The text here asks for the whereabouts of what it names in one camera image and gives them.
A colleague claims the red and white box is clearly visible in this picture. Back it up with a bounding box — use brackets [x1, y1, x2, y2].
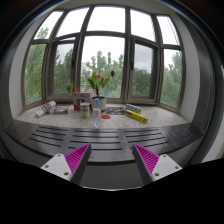
[73, 92, 91, 110]

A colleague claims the light blue small box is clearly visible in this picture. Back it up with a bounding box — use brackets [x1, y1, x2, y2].
[125, 104, 142, 114]

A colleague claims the rolled white package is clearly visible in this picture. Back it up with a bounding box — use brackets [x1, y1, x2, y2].
[36, 101, 56, 118]

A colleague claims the clear plastic water bottle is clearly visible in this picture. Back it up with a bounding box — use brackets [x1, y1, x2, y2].
[93, 98, 101, 128]

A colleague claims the yellow long box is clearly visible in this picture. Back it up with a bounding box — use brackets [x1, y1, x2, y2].
[125, 110, 148, 123]

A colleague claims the potted plant in white pot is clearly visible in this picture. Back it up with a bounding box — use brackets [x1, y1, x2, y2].
[87, 71, 115, 112]

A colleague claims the dark printed magazine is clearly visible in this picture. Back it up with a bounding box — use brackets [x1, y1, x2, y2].
[106, 107, 125, 115]

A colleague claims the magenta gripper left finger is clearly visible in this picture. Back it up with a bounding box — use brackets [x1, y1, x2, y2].
[42, 143, 91, 185]

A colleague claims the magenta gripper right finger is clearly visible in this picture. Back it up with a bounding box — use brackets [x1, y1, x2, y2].
[132, 144, 182, 185]

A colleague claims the dark window frame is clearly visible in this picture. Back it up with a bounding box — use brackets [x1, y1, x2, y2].
[22, 3, 184, 112]

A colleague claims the dark vented radiator cover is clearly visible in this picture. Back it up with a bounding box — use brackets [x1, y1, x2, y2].
[5, 120, 203, 163]

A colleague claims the colourful flat booklet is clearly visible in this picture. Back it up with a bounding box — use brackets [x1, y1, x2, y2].
[53, 105, 70, 114]

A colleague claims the white patterned mug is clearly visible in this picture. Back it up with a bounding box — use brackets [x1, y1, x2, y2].
[80, 102, 90, 118]

